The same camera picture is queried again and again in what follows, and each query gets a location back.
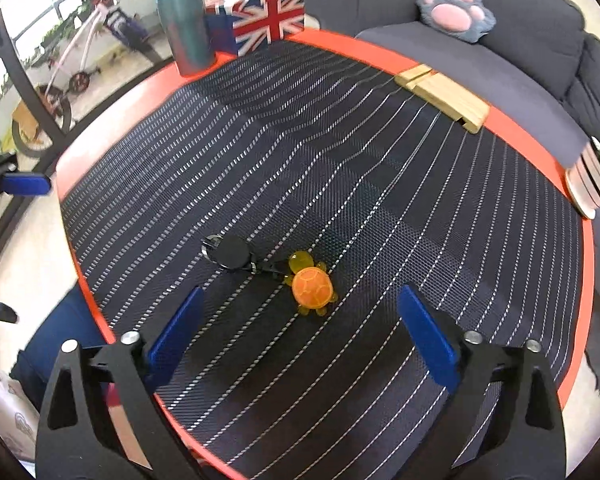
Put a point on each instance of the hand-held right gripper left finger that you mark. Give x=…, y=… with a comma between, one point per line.
x=175, y=335

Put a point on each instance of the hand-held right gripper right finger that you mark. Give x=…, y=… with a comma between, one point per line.
x=427, y=335

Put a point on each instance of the person's leg in blue jeans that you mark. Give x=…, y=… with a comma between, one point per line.
x=55, y=340

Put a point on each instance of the white printed bag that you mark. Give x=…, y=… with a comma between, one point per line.
x=5, y=410

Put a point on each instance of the black badge reel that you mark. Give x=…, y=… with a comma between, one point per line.
x=230, y=251

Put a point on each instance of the white pink bicycle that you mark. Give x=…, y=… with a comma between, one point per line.
x=75, y=44

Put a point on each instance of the green balcony plants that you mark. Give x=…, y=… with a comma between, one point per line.
x=55, y=35

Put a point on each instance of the black striped woven table mat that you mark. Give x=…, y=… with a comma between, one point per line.
x=355, y=185

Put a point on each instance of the potted cactus in striped pot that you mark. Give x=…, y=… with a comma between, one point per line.
x=592, y=180

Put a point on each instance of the teal tumbler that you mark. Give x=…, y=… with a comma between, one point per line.
x=187, y=25

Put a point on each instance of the wooden phone stand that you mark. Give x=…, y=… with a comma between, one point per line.
x=445, y=95

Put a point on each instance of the flag print tissue box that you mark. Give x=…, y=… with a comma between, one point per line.
x=265, y=20

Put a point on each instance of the dark grey sofa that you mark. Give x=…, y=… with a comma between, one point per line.
x=530, y=60

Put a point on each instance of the grey pink paw cushion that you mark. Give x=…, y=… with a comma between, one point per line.
x=452, y=10

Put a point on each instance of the black door frame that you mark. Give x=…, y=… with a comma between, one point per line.
x=25, y=85

